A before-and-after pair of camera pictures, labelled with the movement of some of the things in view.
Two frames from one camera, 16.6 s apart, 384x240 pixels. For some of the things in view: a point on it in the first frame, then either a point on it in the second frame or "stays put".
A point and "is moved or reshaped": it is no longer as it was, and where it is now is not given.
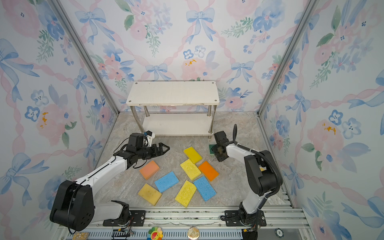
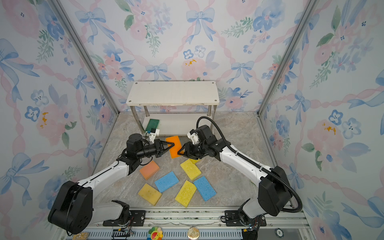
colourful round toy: (155, 233) stays put
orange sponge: (207, 169) to (176, 147)
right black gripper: (219, 158) to (188, 151)
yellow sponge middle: (190, 169) stays put
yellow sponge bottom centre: (186, 193) stays put
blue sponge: (206, 190) stays put
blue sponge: (166, 182) stays put
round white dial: (279, 232) stays put
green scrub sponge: (211, 152) is moved or reshaped
